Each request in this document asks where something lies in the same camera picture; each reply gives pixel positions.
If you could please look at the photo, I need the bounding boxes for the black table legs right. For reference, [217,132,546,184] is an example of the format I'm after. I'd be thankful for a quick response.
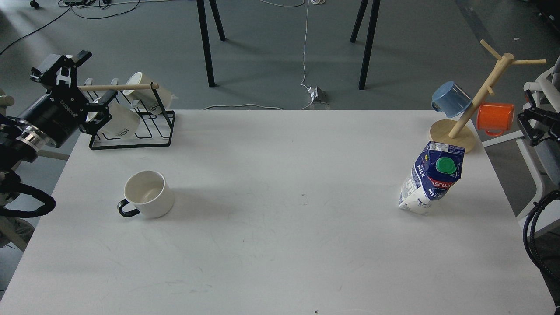
[350,0,381,90]

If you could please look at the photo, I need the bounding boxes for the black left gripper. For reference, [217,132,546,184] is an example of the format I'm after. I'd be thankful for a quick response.
[16,51,118,148]

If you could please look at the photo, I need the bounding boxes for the white office chair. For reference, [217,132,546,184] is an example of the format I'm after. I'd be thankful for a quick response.
[483,60,559,227]

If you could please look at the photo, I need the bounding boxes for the orange cup on tree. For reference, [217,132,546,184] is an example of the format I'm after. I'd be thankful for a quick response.
[476,102,515,137]

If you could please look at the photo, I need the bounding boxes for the white mug black handle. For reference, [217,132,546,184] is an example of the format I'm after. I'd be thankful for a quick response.
[117,170,175,218]

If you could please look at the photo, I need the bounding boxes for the wooden mug tree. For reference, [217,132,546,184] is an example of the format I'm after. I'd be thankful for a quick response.
[429,39,547,153]

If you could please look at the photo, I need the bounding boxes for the cream mug front on rack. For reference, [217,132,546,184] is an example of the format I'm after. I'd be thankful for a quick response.
[100,100,140,138]

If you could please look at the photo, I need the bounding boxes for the black table legs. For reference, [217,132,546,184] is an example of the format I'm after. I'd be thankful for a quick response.
[196,0,227,88]
[350,0,381,90]

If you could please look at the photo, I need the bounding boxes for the grey power adapter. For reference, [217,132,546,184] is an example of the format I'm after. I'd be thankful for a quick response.
[307,86,328,104]

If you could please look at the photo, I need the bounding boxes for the blue white milk carton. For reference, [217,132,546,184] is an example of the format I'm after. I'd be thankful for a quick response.
[398,141,466,215]

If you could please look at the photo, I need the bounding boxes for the white cable on floor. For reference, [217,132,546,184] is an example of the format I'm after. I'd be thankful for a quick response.
[203,0,326,110]

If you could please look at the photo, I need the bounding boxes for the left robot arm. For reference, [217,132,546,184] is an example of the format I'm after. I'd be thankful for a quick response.
[0,50,117,218]

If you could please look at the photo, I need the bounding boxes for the black table legs left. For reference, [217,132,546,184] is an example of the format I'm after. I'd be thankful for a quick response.
[196,0,227,88]

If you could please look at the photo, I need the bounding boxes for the black cable on floor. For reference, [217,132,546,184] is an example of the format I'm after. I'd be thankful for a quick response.
[0,0,140,56]

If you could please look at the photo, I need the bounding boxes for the black wire mug rack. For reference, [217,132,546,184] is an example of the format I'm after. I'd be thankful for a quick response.
[79,82,176,151]

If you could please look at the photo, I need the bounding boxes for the blue cup on tree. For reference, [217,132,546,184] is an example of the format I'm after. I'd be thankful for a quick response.
[431,80,473,118]

